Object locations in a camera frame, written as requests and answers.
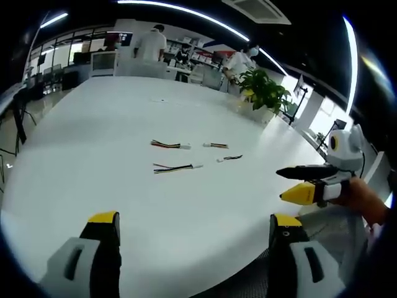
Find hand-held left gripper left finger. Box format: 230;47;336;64
38;210;122;298

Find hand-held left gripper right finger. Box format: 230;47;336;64
269;213;347;298

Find JST connector short dark wires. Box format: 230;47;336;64
216;154;244;164

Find JST connector long coloured wires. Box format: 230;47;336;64
153;163;204;175
150;140;192;151

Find person's right hand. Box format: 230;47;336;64
333;179;389;226

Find small green plant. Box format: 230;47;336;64
315;132;327;153

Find black tripod stand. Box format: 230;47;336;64
288;74;311;126

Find curved ceiling light strip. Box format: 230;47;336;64
342;16;360;116

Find green potted plant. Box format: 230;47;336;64
238;68;299;122

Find black desk stand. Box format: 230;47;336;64
11;89;38;147

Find ceiling air vent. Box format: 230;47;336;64
221;0;293;26

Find long curved ceiling light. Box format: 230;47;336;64
117;0;251;43

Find white monitor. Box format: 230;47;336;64
91;51;120;78

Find short ceiling light strip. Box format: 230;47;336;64
39;12;69;29

